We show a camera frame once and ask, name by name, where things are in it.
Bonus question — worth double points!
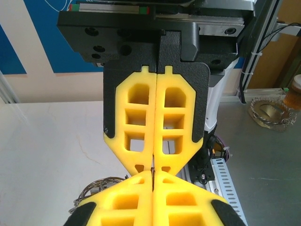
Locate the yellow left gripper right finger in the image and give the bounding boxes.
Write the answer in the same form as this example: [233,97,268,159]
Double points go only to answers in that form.
[152,170,247,226]

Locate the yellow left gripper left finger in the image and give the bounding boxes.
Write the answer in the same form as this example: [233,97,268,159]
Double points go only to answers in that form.
[62,170,154,226]

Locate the metal keyring with chain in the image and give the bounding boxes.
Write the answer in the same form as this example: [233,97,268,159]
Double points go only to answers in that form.
[69,175,129,214]

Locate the amber beer mug charm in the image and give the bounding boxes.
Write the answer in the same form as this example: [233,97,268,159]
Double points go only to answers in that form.
[283,74,301,109]

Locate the grey metal sheet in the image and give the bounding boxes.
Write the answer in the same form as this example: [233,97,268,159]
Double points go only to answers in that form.
[211,100,301,226]

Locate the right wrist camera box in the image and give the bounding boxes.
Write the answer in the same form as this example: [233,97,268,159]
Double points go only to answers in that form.
[188,0,256,11]

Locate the aluminium upright post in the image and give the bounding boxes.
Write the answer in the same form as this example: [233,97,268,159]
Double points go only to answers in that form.
[238,0,283,104]

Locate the aluminium frame rail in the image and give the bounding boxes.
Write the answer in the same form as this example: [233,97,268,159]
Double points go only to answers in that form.
[177,162,236,226]

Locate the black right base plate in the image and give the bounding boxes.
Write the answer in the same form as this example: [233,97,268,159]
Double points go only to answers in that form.
[189,162,215,188]

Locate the aluminium frame bar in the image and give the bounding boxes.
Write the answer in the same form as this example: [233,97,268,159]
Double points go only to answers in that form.
[221,88,285,103]

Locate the white slotted cable duct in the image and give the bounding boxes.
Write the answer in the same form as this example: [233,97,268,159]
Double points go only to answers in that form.
[210,157,249,226]

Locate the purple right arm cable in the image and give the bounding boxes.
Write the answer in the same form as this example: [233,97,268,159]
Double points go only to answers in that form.
[211,136,233,163]

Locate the aluminium bracket bar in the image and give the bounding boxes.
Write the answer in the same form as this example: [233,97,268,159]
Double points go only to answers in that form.
[270,20,301,43]

